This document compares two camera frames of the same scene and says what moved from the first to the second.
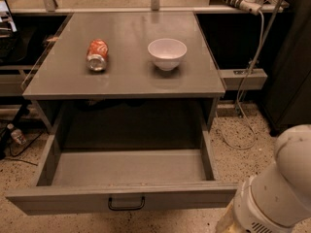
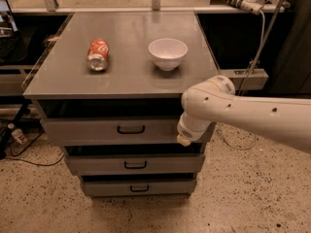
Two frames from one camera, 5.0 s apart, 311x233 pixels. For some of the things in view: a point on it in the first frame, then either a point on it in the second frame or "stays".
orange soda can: x=97 y=55 stays
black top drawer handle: x=126 y=208 → x=130 y=132
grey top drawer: x=88 y=181 → x=148 y=131
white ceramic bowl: x=166 y=52 stays
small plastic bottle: x=17 y=134 stays
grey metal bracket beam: x=234 y=79 stays
